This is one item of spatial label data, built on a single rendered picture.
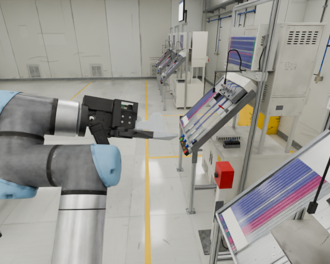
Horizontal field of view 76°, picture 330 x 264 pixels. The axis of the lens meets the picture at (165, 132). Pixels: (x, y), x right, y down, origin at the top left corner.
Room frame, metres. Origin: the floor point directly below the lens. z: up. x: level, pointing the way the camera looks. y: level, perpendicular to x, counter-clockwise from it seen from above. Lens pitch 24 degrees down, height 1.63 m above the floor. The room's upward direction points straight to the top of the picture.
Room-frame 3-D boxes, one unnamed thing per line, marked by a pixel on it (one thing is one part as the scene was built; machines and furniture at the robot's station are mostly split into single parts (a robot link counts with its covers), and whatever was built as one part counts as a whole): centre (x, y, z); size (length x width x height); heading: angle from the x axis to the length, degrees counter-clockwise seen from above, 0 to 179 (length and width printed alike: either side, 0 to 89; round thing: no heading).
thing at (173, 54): (6.74, -0.43, 0.95); 1.37 x 0.82 x 1.90; 95
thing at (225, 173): (1.29, -0.43, 0.39); 0.24 x 0.24 x 0.78; 5
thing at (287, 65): (2.06, -0.86, 0.95); 1.35 x 0.82 x 1.90; 95
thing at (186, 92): (5.30, -0.55, 0.95); 1.36 x 0.82 x 1.90; 95
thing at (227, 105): (2.03, -0.66, 0.66); 1.01 x 0.73 x 1.31; 95
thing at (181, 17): (5.28, -0.41, 2.10); 0.58 x 0.14 x 0.41; 5
